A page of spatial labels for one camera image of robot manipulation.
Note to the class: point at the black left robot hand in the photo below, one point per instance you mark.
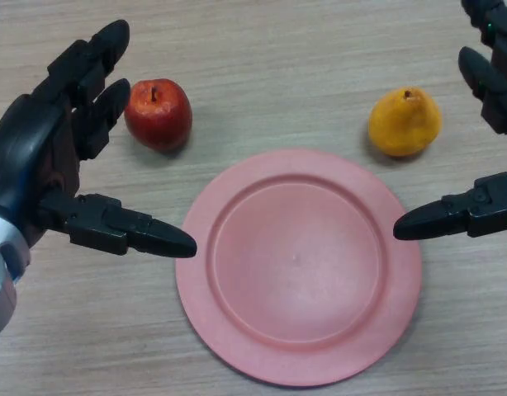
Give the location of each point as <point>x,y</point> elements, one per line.
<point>34,136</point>

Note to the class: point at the yellow pear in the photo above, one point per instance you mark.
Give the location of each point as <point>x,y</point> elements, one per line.
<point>404,123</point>

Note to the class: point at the pink round plate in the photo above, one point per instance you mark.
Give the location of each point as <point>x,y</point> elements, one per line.
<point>299,268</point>

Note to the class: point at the red apple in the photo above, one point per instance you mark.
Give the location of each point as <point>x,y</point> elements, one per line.
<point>158,114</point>

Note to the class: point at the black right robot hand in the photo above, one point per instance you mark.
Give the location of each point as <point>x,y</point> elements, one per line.
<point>495,206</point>

